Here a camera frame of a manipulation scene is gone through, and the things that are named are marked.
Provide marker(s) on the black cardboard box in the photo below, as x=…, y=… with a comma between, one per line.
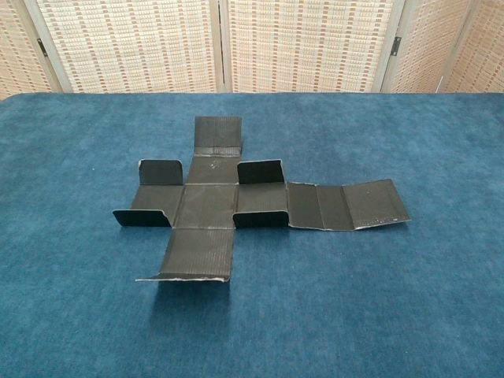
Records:
x=208, y=204

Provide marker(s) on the woven bamboo folding screen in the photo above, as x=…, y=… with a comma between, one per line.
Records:
x=138, y=39

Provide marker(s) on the blue felt table mat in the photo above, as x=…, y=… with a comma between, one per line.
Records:
x=78, y=315

